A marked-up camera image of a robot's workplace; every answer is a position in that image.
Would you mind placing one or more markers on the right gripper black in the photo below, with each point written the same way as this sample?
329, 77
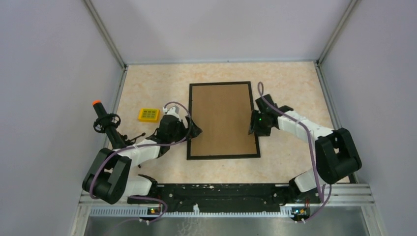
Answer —
261, 132

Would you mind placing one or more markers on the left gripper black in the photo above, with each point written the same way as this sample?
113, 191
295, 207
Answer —
195, 131

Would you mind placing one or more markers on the black picture frame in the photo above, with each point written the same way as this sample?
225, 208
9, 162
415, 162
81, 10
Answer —
224, 157

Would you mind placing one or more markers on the brown frame backing board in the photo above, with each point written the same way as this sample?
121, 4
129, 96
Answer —
223, 120

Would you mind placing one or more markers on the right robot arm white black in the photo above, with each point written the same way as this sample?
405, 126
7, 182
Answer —
333, 152

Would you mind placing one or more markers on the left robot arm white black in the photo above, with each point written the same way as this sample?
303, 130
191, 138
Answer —
108, 177

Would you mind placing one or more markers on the yellow small tray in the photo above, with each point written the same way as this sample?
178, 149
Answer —
149, 115

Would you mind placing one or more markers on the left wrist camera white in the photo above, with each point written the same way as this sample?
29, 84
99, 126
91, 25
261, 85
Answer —
172, 112

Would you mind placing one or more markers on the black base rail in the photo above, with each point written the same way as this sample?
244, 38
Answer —
225, 198

